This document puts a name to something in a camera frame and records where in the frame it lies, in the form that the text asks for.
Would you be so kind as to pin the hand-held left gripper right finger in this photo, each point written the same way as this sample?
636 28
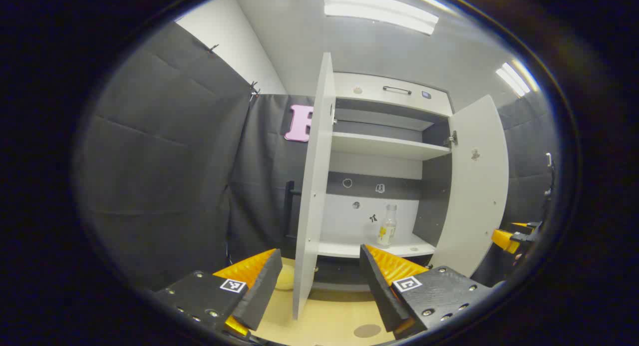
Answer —
382 296

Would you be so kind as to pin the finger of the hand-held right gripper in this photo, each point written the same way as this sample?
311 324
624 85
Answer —
504 238
521 225

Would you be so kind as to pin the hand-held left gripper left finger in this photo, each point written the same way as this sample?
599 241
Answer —
262 291

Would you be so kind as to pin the white cabinet door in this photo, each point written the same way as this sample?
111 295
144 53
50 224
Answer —
312 211
474 211

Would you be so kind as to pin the clear plastic bottle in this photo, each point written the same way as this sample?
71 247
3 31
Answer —
387 231

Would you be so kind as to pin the white cabinet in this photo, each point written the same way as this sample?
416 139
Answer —
349 226

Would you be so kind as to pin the metal door hinge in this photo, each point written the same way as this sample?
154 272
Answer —
452 139
333 117

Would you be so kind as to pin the white cabinet shelf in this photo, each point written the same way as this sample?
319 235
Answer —
384 146

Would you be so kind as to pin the pale round object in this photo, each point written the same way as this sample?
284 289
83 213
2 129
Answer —
285 281

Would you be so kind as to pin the black quilted backdrop cloth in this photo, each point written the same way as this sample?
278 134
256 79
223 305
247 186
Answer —
159 161
524 146

